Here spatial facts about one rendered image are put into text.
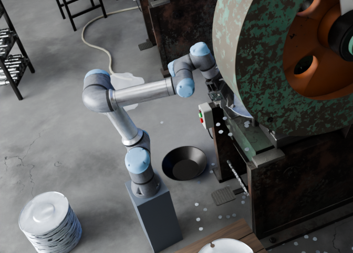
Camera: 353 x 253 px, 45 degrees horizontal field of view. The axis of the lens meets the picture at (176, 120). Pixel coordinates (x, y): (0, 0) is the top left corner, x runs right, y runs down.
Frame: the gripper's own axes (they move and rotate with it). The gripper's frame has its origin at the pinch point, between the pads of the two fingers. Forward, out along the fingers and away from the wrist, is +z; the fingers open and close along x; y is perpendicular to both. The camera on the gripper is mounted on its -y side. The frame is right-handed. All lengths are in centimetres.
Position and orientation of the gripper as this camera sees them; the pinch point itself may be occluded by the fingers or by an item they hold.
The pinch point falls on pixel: (230, 105)
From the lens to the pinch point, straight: 203.1
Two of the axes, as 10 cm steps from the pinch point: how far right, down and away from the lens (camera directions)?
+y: -4.0, 6.7, -6.3
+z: 4.5, 7.4, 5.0
